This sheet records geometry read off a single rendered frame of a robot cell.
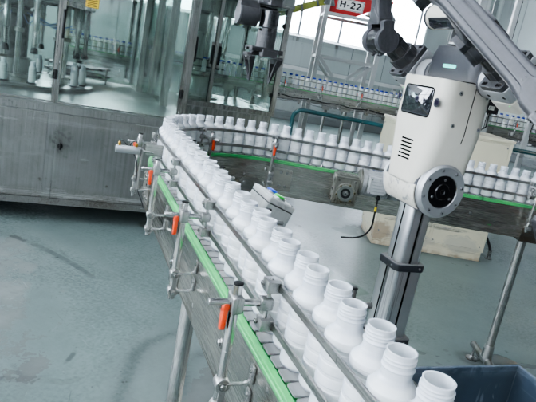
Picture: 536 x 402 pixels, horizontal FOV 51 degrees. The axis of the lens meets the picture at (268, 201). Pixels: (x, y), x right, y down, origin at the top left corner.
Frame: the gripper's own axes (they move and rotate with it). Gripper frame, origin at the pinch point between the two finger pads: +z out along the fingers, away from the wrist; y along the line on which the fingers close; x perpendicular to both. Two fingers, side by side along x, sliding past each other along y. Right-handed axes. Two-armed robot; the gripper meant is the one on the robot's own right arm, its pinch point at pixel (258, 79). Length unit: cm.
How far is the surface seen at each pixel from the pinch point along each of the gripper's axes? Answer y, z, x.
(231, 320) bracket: 26, 35, 85
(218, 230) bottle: 17, 34, 42
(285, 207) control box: -2.6, 30.0, 32.6
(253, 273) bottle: 18, 33, 70
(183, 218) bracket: 26, 32, 41
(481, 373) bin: -28, 46, 85
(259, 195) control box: 2.5, 29.2, 25.2
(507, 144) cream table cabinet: -326, 28, -240
